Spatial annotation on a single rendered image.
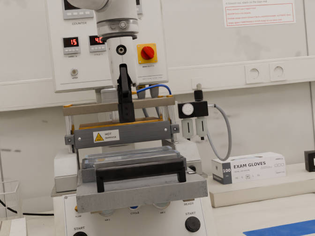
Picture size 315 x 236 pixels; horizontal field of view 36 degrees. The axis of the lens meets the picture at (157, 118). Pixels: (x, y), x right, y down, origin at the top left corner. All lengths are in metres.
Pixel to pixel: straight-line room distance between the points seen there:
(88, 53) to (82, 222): 0.53
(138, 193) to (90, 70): 0.63
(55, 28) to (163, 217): 0.63
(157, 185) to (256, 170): 0.90
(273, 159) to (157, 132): 0.64
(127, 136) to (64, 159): 0.16
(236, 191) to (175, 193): 0.74
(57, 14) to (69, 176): 0.52
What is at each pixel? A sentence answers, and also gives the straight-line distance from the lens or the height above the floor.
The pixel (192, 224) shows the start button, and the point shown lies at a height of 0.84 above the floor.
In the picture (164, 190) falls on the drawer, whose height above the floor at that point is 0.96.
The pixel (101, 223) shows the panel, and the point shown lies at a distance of 1.05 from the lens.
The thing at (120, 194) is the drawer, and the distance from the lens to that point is 0.80.
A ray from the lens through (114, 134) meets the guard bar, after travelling 1.14.
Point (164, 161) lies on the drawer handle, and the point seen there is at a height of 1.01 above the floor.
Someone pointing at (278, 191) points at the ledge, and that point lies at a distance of 1.61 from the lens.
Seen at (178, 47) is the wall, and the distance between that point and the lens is 1.80.
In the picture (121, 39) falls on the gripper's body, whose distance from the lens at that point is 0.94.
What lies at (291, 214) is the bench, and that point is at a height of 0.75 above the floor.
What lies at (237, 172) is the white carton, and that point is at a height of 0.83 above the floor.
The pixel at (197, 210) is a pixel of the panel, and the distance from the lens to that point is 1.07.
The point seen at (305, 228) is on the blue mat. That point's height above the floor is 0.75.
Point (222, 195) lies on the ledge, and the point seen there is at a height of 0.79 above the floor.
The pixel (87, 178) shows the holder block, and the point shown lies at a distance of 0.91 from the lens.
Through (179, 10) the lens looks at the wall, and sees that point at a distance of 1.83.
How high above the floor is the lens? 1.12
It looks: 3 degrees down
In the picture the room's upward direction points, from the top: 6 degrees counter-clockwise
